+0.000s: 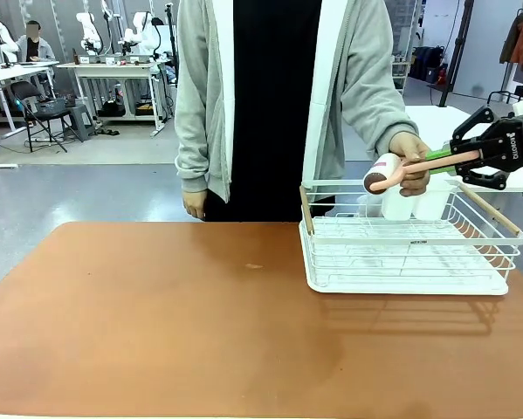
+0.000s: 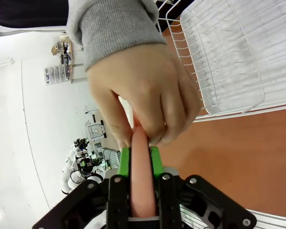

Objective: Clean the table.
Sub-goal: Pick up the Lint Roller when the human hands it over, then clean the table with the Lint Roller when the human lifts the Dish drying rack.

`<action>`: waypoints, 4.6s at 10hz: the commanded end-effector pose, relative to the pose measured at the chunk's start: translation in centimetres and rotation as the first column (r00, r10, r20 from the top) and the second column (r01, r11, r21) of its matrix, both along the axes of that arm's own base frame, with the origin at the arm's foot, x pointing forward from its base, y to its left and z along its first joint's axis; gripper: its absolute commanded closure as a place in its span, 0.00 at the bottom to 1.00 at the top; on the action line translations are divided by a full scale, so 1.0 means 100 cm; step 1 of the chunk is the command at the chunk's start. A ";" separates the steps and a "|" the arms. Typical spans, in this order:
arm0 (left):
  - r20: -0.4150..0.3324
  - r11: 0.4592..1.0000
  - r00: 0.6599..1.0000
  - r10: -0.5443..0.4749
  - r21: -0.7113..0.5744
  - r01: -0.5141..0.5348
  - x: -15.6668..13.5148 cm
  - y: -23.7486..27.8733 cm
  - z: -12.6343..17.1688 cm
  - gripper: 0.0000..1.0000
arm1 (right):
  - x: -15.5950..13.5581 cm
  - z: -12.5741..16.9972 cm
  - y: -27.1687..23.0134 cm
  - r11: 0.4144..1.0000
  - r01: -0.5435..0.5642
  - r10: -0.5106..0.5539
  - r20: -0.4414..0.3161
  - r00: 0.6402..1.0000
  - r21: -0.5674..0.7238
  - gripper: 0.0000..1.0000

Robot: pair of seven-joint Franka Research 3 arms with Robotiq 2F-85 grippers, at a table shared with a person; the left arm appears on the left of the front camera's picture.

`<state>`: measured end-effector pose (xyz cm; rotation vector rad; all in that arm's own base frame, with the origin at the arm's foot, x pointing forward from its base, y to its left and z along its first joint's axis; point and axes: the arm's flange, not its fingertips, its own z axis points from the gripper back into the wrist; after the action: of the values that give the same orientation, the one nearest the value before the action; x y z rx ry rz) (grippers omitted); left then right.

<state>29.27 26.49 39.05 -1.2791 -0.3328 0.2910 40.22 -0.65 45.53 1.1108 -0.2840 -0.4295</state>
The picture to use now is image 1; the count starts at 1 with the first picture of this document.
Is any black folding chair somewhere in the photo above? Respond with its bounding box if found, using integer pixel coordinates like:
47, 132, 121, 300
9, 79, 70, 155

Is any person's right hand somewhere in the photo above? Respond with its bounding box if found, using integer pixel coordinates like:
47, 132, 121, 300
182, 189, 208, 222

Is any person's right forearm grey sleeve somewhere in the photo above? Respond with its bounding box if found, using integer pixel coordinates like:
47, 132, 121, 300
174, 0, 227, 194

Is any person torso grey hoodie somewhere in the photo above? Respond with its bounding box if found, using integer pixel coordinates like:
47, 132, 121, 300
174, 0, 420, 223

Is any black box on chair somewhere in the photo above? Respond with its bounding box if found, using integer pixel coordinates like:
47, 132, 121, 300
37, 97, 68, 116

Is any pink handled lint roller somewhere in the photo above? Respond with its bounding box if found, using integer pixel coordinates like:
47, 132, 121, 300
363, 149, 481, 196

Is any person's left forearm grey sleeve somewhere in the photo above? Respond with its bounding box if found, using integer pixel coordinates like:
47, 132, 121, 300
340, 0, 420, 161

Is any person's left hand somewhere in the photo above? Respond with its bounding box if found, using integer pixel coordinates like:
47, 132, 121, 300
389, 130, 432, 198

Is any white wire dish rack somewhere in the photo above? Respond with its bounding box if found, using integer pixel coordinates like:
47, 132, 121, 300
299, 177, 523, 289

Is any grey plastic stool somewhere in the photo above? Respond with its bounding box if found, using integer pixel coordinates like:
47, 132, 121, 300
63, 103, 97, 143

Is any black bag under workbench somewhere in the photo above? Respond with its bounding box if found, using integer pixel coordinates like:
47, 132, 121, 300
96, 98, 127, 119

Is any seated person in background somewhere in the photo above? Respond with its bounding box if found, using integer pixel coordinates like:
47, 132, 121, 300
15, 20, 57, 65

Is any white rack drip tray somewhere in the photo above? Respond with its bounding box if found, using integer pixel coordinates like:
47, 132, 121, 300
299, 226, 511, 297

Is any white workbench with robots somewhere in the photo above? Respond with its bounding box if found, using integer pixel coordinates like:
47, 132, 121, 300
54, 59, 171, 133

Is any black backpack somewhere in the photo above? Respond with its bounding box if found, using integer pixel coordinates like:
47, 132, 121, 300
410, 45, 448, 84

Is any white cutlery holder cup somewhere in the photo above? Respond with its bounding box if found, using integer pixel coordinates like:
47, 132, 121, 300
381, 177, 452, 222

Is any white side table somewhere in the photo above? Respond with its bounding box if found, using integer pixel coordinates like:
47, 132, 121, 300
403, 103, 523, 194

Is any white desk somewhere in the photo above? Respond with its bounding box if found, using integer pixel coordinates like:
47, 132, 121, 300
0, 60, 60, 169

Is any black stand pole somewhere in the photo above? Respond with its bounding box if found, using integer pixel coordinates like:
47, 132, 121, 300
437, 0, 477, 108

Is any wooden rack handle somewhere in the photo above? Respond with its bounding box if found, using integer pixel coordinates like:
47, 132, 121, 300
299, 184, 316, 237
457, 182, 523, 237

